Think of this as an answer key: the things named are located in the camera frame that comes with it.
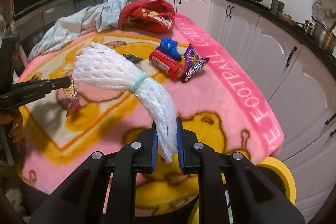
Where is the purple gold snack wrapper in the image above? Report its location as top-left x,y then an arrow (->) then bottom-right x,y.
63,75 -> 81,117

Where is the white foam fruit net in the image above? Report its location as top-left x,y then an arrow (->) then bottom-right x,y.
72,43 -> 178,164

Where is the yellow rimmed black trash bin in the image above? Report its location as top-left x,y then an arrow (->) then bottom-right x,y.
187,156 -> 296,224

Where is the person's left hand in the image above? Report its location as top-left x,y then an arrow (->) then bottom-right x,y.
0,110 -> 23,143

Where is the pink cartoon bear blanket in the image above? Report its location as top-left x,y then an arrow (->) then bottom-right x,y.
18,15 -> 284,216

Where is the light blue patterned cloth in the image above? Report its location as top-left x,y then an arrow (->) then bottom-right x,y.
28,0 -> 145,61

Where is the dark green wrapper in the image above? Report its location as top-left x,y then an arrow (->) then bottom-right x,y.
123,54 -> 143,64

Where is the red embroidered cloth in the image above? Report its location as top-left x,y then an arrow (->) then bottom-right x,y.
118,0 -> 175,34

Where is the blue crumpled wrapper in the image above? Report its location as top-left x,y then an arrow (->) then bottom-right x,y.
156,37 -> 182,61

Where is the red cylindrical can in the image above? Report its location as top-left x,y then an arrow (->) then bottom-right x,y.
149,50 -> 185,81

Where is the steel stock pot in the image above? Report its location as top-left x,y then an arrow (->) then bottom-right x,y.
304,16 -> 335,55

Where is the small steel cup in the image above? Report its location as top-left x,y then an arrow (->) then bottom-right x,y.
270,0 -> 285,14

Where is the hanging strainer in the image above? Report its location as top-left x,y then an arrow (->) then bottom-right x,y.
312,0 -> 325,21

